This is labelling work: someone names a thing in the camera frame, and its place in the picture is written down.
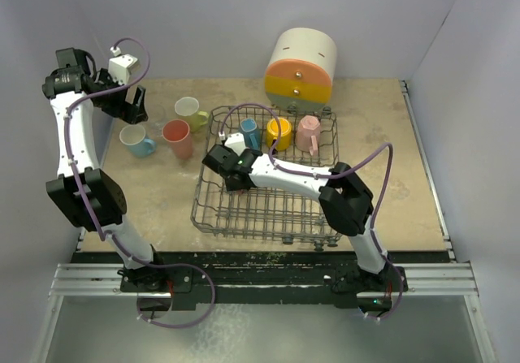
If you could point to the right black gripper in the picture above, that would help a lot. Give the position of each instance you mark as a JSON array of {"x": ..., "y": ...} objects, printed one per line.
[{"x": 232, "y": 187}]

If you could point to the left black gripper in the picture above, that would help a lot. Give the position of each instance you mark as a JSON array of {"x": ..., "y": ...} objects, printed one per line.
[{"x": 132, "y": 113}]

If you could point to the clear glass cup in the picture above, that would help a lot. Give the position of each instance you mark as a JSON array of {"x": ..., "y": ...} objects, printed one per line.
[{"x": 157, "y": 118}]

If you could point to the light blue mug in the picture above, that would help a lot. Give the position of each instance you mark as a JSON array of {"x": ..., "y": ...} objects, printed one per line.
[{"x": 135, "y": 139}]

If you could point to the salmon pink tumbler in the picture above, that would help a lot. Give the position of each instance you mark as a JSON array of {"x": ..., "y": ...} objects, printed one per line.
[{"x": 177, "y": 134}]

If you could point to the lime green faceted mug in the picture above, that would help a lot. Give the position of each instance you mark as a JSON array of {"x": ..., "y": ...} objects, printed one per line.
[{"x": 188, "y": 109}]

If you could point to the pale pink faceted mug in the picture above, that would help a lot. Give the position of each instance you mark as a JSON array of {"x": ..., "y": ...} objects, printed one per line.
[{"x": 308, "y": 135}]

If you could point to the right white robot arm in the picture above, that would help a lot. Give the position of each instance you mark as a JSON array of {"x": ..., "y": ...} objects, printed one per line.
[{"x": 345, "y": 200}]

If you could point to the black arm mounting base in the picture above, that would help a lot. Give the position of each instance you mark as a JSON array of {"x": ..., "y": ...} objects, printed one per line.
[{"x": 263, "y": 278}]

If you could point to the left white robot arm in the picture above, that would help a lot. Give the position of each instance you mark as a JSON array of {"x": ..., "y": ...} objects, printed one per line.
[{"x": 87, "y": 196}]

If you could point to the dark blue textured mug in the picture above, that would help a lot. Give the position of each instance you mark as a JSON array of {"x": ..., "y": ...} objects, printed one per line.
[{"x": 251, "y": 133}]

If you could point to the round cream drawer cabinet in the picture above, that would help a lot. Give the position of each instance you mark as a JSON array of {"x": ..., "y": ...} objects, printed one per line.
[{"x": 300, "y": 73}]

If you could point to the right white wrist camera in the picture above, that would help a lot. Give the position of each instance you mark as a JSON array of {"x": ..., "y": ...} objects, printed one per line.
[{"x": 236, "y": 142}]

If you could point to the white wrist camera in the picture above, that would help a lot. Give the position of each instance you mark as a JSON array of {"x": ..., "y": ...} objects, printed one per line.
[
  {"x": 236, "y": 142},
  {"x": 120, "y": 68}
]

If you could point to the grey wire dish rack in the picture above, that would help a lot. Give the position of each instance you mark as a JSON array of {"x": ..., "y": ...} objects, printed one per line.
[{"x": 265, "y": 214}]

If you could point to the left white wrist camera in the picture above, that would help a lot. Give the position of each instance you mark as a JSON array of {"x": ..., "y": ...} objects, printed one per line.
[{"x": 120, "y": 68}]

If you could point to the yellow mug black handle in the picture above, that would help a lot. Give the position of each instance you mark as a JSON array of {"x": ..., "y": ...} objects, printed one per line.
[{"x": 281, "y": 127}]

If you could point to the aluminium frame rail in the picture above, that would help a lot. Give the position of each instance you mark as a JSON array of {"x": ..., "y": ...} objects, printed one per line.
[{"x": 86, "y": 280}]

